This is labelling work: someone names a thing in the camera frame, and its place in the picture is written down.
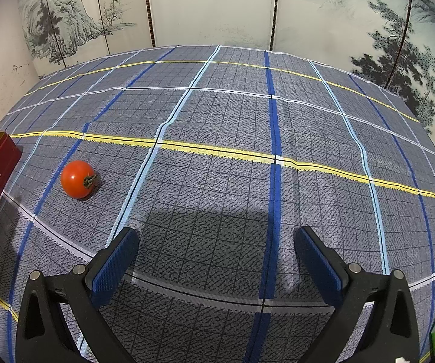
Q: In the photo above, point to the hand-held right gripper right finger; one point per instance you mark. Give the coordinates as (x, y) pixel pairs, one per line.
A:
(321, 261)

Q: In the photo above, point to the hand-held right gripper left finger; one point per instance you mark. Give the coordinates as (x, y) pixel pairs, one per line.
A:
(113, 268)

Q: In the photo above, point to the red tomato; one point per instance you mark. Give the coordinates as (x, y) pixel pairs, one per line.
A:
(77, 179)

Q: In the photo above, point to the blue plaid tablecloth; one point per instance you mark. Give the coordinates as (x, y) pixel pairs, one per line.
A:
(240, 196)

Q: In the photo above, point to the painted folding screen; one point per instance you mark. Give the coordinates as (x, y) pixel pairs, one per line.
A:
(210, 7)

